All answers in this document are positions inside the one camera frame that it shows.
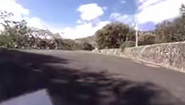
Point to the grey asphalt road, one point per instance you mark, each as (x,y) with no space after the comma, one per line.
(112,62)

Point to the pale pole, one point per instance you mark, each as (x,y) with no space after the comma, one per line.
(136,36)

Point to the rough stone wall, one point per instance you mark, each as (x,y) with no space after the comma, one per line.
(181,53)

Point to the row of trees and bushes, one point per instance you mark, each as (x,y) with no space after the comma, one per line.
(15,34)

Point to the large bushy tree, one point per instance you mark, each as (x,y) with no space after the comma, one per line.
(114,36)

